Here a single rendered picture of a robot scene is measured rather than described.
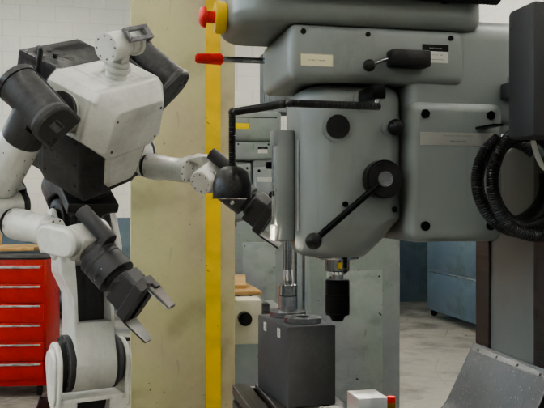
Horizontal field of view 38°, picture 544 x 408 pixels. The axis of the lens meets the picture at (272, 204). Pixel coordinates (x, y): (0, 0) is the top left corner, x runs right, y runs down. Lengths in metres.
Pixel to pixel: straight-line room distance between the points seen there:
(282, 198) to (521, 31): 0.52
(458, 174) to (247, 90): 9.32
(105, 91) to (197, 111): 1.44
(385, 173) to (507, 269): 0.40
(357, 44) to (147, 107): 0.64
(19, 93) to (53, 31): 8.96
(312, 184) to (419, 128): 0.22
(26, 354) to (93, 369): 4.05
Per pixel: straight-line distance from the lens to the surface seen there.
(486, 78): 1.55
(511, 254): 1.69
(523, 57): 1.32
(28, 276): 5.98
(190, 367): 3.28
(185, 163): 2.16
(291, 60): 1.42
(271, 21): 1.43
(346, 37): 1.45
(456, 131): 1.50
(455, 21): 1.52
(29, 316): 6.01
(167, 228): 3.20
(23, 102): 1.75
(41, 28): 10.72
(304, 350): 1.86
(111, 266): 1.66
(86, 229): 1.72
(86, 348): 2.01
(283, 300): 1.97
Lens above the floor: 1.42
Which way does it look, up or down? level
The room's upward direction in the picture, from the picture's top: straight up
